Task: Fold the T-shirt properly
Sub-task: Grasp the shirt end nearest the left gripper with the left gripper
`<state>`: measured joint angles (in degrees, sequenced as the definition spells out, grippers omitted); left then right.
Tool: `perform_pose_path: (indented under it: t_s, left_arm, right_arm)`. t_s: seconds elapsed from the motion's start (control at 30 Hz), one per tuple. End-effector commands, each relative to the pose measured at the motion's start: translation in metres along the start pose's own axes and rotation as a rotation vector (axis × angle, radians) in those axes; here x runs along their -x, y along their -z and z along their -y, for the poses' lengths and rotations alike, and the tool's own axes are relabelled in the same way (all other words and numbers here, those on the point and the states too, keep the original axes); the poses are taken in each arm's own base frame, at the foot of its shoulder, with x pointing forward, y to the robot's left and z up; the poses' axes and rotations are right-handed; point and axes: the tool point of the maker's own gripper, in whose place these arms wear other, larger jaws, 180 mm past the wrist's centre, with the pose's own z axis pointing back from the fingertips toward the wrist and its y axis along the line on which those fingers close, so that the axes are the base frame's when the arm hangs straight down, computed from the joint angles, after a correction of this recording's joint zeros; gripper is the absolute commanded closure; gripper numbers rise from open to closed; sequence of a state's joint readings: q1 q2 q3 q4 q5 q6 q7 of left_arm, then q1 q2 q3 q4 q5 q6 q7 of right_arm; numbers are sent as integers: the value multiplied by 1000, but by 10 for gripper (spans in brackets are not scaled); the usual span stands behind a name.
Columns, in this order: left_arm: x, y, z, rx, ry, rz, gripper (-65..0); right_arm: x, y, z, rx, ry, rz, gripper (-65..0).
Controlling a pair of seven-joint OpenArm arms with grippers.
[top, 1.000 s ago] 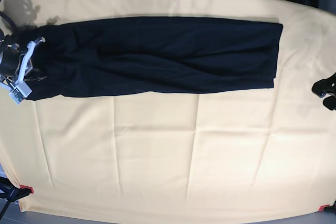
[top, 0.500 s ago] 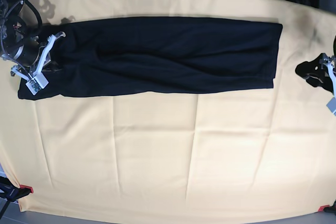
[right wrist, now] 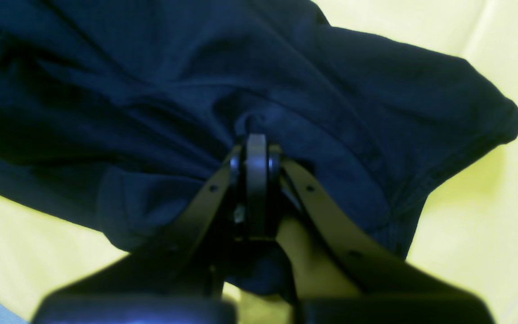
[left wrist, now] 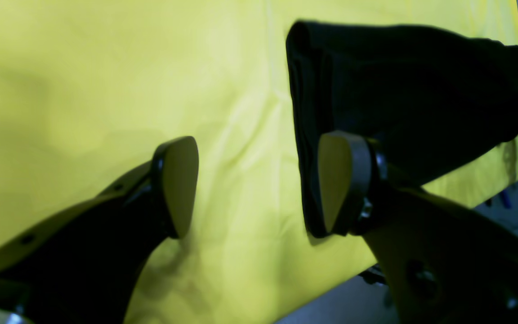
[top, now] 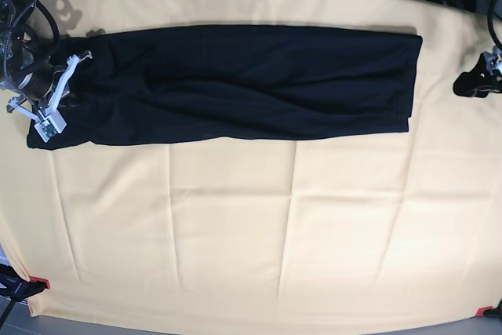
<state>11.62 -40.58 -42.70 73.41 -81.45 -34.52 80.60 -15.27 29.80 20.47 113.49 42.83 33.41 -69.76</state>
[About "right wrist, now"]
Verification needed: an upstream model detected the dark navy T-shirt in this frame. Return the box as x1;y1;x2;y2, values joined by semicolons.
0;0;518;297

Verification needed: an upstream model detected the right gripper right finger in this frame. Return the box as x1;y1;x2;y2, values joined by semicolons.
259;135;493;324

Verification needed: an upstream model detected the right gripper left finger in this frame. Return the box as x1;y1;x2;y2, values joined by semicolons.
32;135;257;324

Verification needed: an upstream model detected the yellow table cloth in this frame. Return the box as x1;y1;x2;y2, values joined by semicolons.
0;0;518;324

